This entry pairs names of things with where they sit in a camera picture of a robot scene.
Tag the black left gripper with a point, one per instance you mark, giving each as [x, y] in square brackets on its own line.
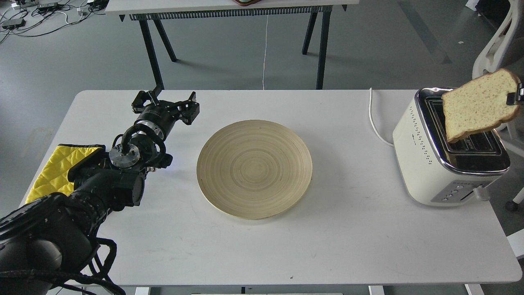
[160, 116]

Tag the slice of bread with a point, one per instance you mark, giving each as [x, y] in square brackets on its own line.
[479, 105]

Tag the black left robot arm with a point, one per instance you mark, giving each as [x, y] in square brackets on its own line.
[53, 239]

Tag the cream white toaster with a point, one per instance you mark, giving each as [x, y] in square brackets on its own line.
[439, 173]

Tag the white office chair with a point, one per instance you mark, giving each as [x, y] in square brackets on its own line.
[504, 48]

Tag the background table with black legs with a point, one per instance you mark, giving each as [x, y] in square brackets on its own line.
[155, 11]

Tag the round wooden plate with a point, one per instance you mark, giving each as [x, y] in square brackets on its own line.
[254, 169]

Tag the yellow quilted cloth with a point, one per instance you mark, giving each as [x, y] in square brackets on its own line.
[53, 178]

